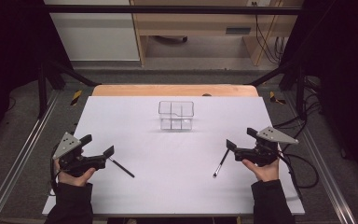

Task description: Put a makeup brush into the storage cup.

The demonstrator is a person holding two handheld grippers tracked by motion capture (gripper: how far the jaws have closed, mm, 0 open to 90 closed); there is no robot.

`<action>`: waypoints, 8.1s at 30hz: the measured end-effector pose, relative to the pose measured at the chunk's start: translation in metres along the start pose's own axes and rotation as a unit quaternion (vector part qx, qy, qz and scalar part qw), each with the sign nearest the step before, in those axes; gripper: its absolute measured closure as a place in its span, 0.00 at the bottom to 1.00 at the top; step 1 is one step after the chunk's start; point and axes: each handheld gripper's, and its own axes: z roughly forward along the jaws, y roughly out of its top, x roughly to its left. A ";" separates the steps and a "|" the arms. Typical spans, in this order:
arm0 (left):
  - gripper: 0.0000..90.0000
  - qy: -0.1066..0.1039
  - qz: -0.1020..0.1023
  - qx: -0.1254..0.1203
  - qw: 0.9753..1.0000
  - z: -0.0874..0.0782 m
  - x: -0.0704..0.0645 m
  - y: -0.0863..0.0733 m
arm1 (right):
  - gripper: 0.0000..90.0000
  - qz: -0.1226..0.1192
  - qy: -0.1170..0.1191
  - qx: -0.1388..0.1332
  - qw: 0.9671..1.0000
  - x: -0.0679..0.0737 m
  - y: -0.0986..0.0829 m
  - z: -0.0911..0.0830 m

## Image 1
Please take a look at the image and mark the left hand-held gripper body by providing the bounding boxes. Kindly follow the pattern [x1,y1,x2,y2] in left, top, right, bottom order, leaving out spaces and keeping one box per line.
[52,132,106,177]

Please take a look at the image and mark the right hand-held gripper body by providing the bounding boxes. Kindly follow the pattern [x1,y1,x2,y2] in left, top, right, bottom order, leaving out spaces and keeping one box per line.
[234,126,300,167]

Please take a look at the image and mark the clear plastic organizer box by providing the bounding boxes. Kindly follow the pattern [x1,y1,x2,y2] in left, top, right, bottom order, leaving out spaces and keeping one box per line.
[158,100,195,131]

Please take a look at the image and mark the person's right hand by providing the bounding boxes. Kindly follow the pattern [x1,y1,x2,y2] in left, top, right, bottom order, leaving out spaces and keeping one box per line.
[241,159,280,183]

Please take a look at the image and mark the person's left hand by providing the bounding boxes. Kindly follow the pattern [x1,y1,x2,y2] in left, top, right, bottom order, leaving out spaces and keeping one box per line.
[54,159,97,187]

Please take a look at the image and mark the yellow clamp, right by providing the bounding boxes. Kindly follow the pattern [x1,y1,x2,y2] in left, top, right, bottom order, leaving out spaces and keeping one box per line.
[268,91,287,105]

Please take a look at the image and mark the black metal stand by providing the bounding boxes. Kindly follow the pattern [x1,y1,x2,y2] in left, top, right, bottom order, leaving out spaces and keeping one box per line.
[36,60,102,119]
[248,59,309,120]

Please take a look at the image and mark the white table board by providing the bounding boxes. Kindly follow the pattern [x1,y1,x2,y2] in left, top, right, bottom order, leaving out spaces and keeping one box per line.
[41,95,306,217]

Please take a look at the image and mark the wooden table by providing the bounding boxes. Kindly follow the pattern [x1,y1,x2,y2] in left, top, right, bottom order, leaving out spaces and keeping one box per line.
[91,83,259,97]

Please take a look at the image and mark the grey desk label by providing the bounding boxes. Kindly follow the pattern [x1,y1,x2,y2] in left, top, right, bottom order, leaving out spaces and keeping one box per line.
[226,27,252,35]

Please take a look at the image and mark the white cabinet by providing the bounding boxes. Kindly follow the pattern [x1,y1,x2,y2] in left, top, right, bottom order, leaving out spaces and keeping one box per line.
[43,0,141,62]

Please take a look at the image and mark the black curtain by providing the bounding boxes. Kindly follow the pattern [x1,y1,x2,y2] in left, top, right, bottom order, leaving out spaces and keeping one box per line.
[279,0,358,190]
[0,0,73,150]

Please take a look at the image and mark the light wooden desk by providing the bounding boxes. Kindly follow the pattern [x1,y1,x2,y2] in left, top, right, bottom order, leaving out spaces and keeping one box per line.
[130,0,304,67]

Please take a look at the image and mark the black metal crossbar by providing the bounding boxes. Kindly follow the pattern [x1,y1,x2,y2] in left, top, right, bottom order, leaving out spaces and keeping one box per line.
[41,4,304,16]

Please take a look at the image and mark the left hand-held gripper black cable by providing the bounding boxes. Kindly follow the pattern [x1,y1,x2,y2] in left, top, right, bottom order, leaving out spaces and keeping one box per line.
[49,146,62,197]

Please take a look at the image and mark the hand-held gripper black cable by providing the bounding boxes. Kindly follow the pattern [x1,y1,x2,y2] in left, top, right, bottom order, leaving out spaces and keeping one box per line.
[273,148,304,200]
[49,146,62,197]

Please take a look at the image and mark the right hand-held gripper black cable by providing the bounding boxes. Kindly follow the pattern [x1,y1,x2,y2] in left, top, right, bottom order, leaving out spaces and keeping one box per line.
[273,148,304,200]

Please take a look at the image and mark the bundle of black floor cables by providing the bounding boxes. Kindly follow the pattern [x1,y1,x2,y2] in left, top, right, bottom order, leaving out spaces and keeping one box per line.
[273,76,324,153]

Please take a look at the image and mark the aluminium floor rail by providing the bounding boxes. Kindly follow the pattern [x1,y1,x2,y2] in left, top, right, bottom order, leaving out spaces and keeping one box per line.
[283,91,358,224]
[0,90,62,224]

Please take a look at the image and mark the looped black floor cable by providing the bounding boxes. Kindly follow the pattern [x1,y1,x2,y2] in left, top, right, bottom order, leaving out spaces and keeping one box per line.
[282,153,320,189]

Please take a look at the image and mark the hanging black desk cables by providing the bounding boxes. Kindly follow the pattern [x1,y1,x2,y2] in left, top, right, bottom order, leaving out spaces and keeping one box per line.
[251,1,288,65]

